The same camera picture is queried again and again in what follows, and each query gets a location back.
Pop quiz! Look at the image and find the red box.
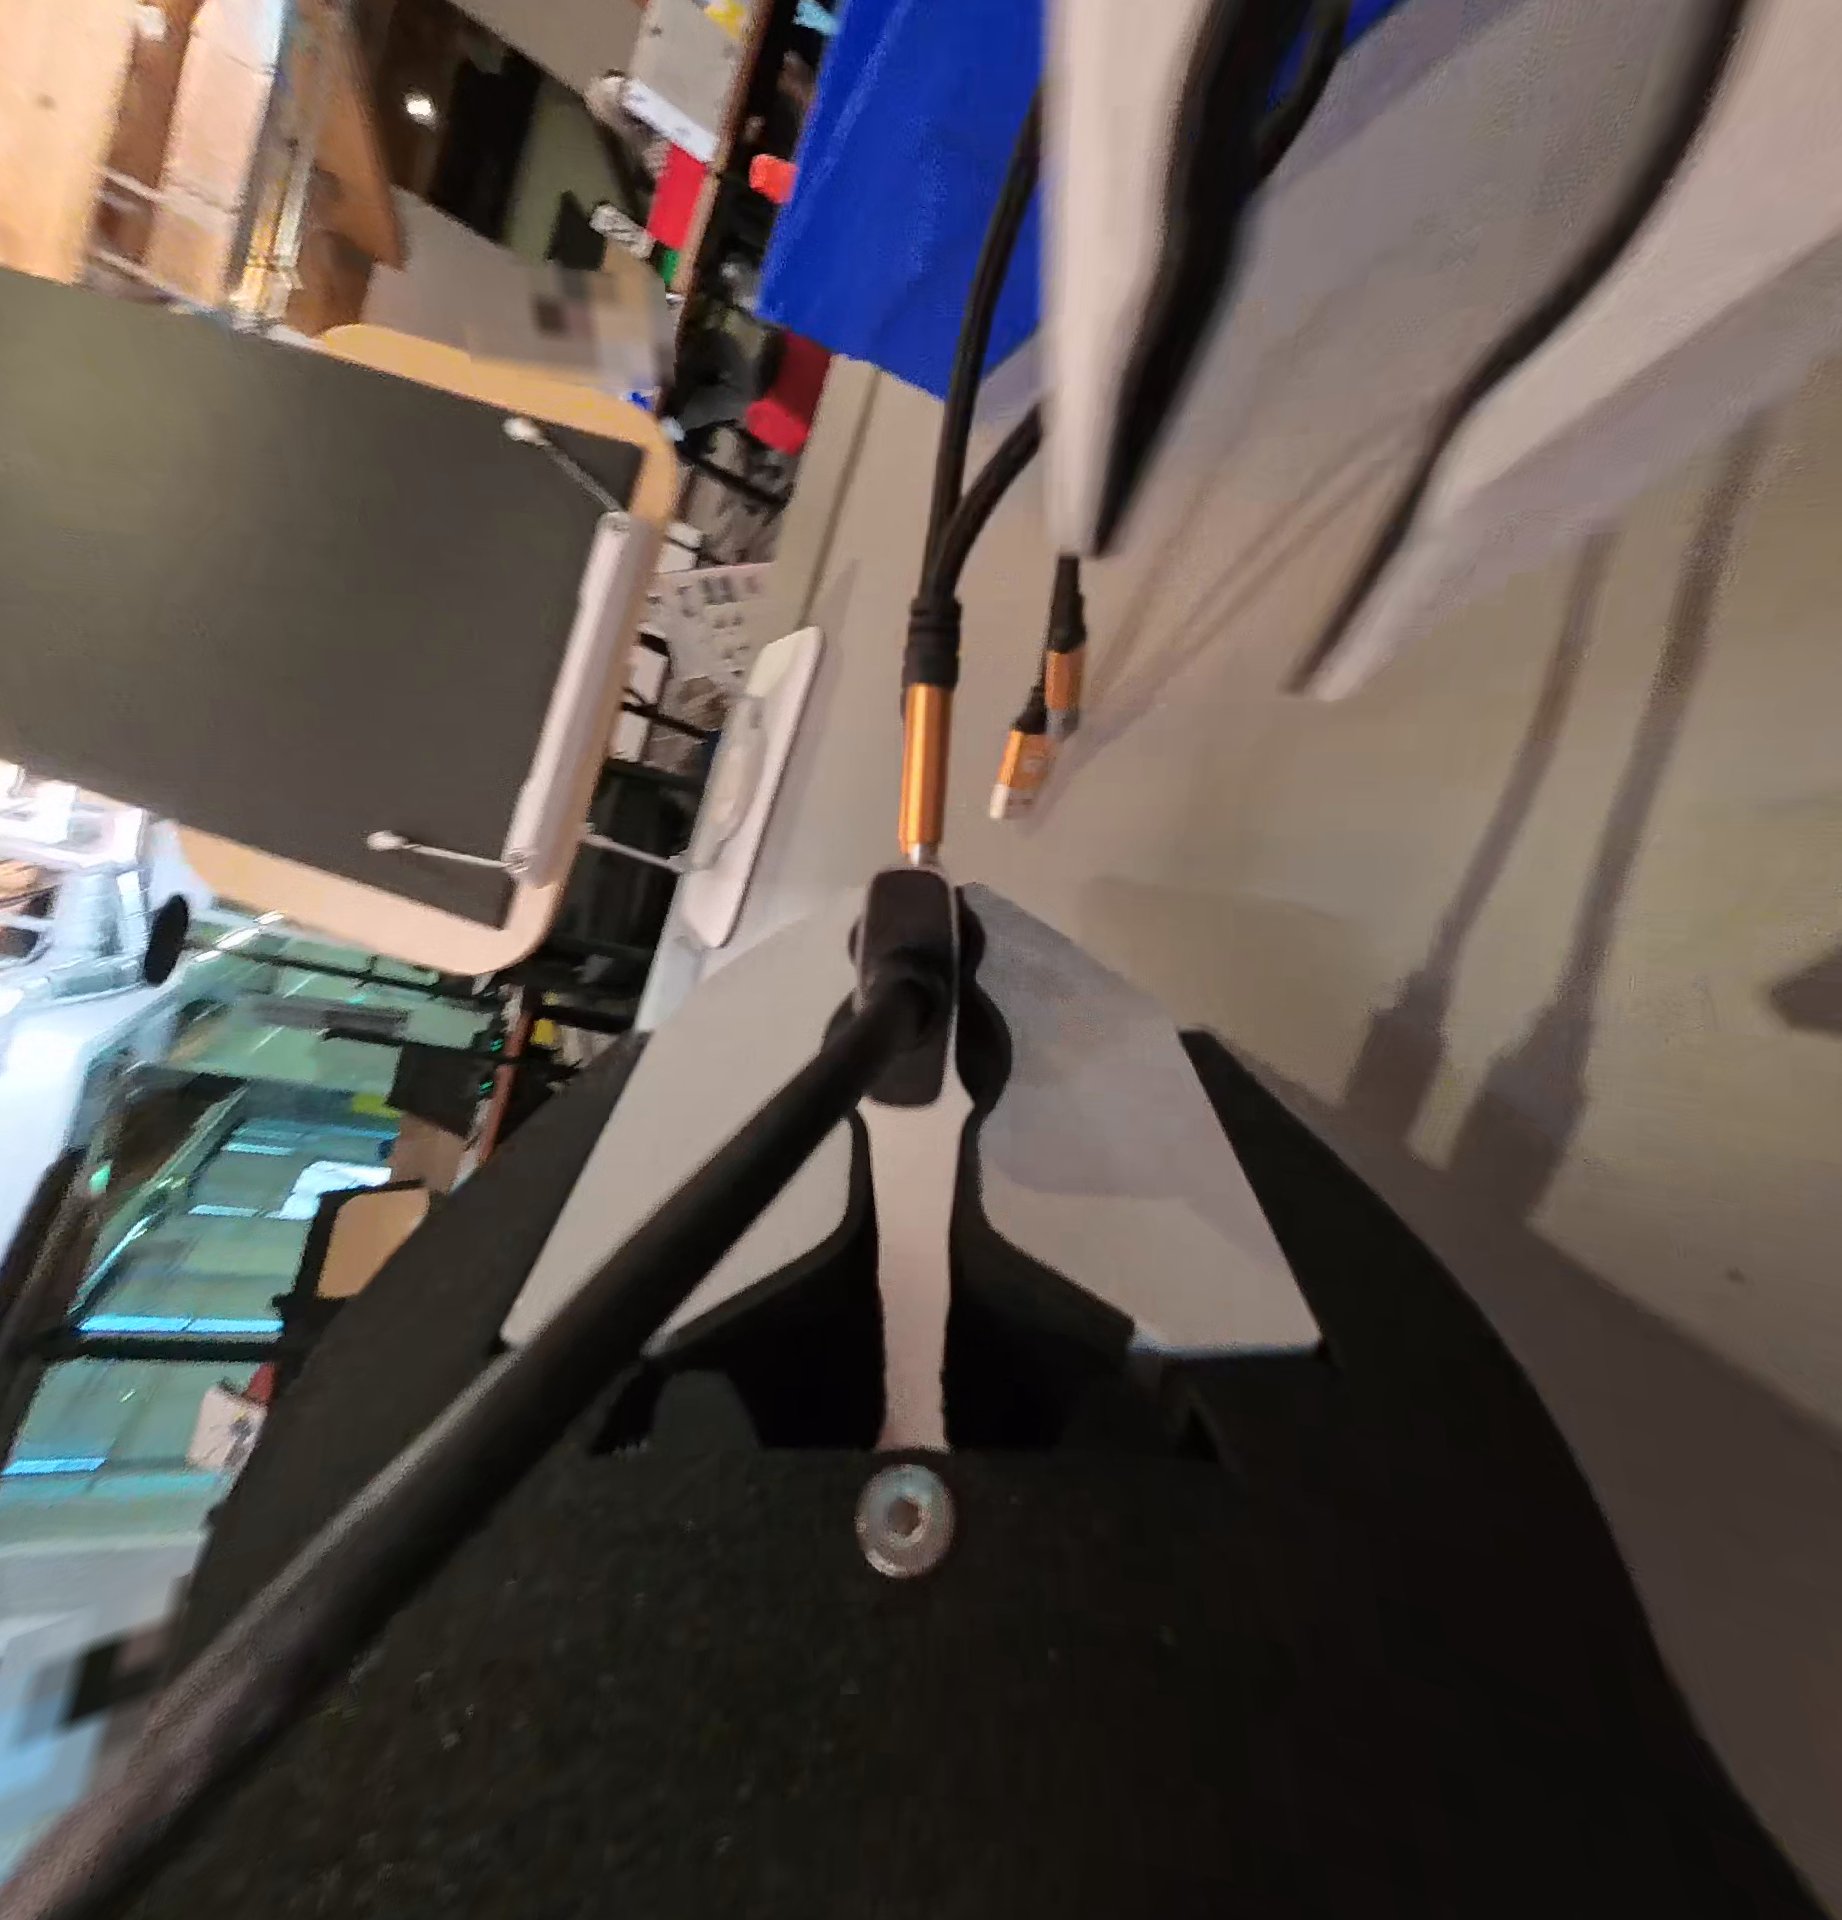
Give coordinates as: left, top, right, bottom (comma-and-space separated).
738, 333, 836, 455

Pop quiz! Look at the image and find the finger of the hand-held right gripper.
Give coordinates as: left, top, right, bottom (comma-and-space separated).
1289, 0, 1842, 703
1041, 0, 1271, 559

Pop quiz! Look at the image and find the grey desk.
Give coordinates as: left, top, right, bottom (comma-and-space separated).
641, 351, 1842, 1920

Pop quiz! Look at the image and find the wood-framed dark panel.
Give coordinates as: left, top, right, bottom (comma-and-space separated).
0, 258, 681, 976

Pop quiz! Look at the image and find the grey usb hub with cable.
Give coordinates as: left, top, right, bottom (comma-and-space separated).
0, 869, 970, 1920

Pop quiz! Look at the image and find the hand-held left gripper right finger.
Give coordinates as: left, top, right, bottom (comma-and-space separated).
944, 884, 1322, 1451

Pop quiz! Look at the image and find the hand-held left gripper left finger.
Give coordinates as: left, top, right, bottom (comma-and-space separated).
500, 885, 881, 1451

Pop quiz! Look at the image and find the blue storage bin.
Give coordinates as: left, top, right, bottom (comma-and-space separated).
756, 0, 1395, 398

